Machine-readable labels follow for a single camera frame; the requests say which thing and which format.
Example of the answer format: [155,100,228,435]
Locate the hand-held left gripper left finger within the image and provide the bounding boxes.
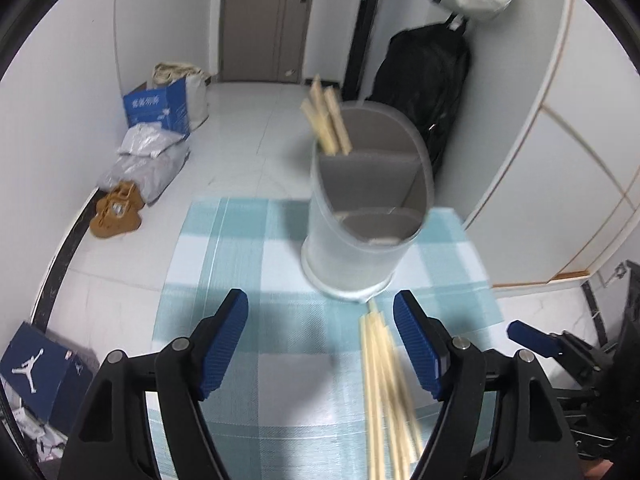
[59,288,249,480]

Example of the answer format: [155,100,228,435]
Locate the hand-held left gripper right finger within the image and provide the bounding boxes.
[393,290,581,480]

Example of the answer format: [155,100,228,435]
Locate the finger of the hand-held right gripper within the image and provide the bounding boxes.
[506,321,608,391]

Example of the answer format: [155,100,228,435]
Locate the pile of wooden chopsticks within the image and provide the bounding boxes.
[360,300,426,480]

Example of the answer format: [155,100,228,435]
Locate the grey utensil holder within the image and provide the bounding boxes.
[301,100,435,303]

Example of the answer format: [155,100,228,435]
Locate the bunch of wooden chopsticks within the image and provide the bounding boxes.
[300,75,355,157]

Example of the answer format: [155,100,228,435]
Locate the teal plaid placemat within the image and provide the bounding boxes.
[150,197,505,480]

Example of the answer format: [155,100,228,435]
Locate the brown suede shoe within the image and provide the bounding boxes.
[90,199,142,238]
[107,181,146,211]

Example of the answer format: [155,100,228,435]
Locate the white wardrobe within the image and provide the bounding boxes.
[462,0,640,288]

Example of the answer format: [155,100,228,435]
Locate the large grey mailer bag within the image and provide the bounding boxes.
[97,142,192,204]

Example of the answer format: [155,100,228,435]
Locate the dark blue shoe box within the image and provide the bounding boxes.
[0,321,98,423]

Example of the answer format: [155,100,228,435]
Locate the white plastic packaging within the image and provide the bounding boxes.
[5,405,68,463]

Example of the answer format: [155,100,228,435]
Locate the small grey mailer bag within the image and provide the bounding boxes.
[117,122,187,158]

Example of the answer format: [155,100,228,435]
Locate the beige tote bag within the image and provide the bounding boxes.
[151,62,211,131]

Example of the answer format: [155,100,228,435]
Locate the blue cardboard box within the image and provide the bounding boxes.
[122,78,193,136]

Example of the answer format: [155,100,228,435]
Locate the black backpack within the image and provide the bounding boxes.
[367,15,472,178]

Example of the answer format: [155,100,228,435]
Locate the grey door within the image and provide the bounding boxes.
[218,0,318,84]

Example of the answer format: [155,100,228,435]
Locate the black stand pole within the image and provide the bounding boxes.
[342,0,396,102]

